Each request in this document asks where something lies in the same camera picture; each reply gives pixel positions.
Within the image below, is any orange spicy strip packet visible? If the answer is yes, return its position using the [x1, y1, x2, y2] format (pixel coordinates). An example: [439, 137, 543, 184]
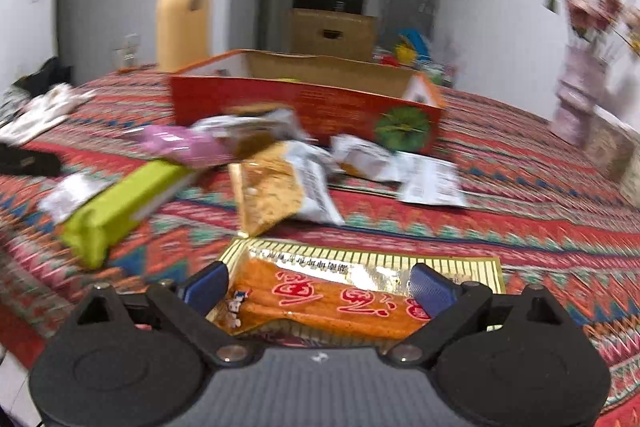
[216, 237, 503, 343]

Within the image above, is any yellow thermos jug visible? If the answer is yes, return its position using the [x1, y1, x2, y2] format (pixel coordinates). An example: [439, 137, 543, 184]
[155, 0, 213, 72]

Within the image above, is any white cloth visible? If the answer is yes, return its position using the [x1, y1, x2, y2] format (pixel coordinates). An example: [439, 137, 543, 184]
[0, 84, 96, 142]

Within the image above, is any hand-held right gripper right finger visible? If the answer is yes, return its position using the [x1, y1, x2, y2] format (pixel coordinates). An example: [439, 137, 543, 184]
[386, 263, 568, 365]

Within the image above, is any glass cup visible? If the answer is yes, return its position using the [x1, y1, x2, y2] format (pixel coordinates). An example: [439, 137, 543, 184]
[115, 34, 141, 70]

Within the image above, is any metal trolley cart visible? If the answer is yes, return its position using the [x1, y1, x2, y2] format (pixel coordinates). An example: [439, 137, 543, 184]
[415, 57, 456, 85]

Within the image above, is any red cardboard box pumpkin print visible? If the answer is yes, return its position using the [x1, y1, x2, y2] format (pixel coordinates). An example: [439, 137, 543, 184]
[167, 49, 446, 155]

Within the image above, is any blue plastic container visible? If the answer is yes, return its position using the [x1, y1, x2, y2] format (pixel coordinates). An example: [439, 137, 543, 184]
[400, 29, 431, 55]

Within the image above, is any floral patterned vase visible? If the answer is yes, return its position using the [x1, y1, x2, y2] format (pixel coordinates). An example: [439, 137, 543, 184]
[619, 147, 640, 208]

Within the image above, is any white packet with label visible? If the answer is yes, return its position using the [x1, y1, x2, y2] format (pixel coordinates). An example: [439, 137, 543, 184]
[397, 152, 468, 208]

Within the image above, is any small white packet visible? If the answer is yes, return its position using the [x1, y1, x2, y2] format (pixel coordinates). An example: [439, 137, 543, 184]
[37, 172, 113, 225]

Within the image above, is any pink snack packet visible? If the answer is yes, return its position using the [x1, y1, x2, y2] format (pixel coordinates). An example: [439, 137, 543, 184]
[137, 126, 238, 168]

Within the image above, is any brown cardboard box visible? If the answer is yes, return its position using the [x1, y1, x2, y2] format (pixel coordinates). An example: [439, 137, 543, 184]
[287, 8, 378, 62]

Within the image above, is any clear meat floss cake packet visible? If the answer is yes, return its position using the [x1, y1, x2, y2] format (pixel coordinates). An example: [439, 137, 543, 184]
[192, 103, 311, 160]

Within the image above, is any lime green long packet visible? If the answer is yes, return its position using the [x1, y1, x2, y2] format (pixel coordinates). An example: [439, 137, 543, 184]
[60, 158, 203, 269]

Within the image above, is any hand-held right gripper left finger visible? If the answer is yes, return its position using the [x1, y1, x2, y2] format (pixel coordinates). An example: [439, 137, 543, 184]
[70, 261, 253, 365]

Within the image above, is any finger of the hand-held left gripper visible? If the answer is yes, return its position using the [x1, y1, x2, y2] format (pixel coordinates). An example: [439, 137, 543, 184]
[0, 143, 63, 176]

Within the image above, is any pink ceramic vase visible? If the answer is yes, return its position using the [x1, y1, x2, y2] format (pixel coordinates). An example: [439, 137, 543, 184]
[547, 47, 608, 148]

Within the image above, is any clear crispy snack packet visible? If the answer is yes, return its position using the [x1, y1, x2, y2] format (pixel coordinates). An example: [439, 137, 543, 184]
[227, 141, 346, 238]

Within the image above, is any white pastry packet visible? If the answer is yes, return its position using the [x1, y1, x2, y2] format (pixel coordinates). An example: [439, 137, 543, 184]
[330, 134, 401, 182]

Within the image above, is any glass jar with white lid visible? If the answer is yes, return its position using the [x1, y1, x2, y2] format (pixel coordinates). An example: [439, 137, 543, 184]
[582, 107, 633, 180]

